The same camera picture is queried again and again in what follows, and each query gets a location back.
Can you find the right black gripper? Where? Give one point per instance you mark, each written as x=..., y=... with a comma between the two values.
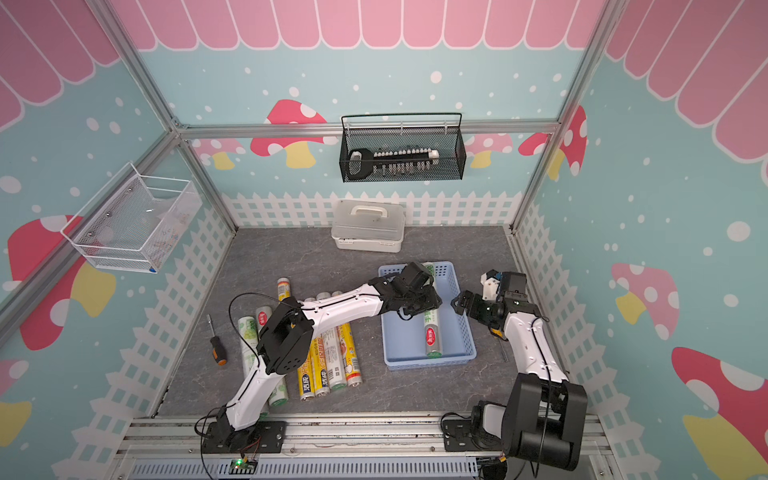
x=474, y=310

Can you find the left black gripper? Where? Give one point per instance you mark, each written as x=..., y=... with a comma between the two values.
x=432, y=297

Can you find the blue plastic basket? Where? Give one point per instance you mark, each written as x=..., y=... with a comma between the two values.
x=404, y=341

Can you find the short yellow wrap roll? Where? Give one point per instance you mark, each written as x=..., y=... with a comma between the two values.
x=283, y=289

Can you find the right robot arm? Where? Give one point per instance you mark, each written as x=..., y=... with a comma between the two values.
x=544, y=417

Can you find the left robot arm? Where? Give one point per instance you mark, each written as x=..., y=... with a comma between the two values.
x=285, y=341

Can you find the white lidded storage box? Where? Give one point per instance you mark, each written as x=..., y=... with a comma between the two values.
x=368, y=226

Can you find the black socket bit holder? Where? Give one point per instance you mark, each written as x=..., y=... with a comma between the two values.
x=364, y=163

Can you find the orange black screwdriver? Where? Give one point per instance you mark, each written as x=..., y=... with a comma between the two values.
x=218, y=349

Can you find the green led circuit board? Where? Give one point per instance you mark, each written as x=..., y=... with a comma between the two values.
x=243, y=466

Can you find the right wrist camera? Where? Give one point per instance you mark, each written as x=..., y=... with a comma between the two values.
x=491, y=285

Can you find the black wire wall basket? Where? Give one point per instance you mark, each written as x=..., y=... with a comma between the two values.
x=402, y=147

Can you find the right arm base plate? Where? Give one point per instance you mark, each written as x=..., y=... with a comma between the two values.
x=459, y=435

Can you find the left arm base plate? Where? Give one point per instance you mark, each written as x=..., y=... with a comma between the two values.
x=263, y=437

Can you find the white wire wall basket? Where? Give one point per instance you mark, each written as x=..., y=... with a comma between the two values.
x=134, y=222

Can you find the aluminium front rail frame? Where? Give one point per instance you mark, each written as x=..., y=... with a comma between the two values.
x=405, y=445

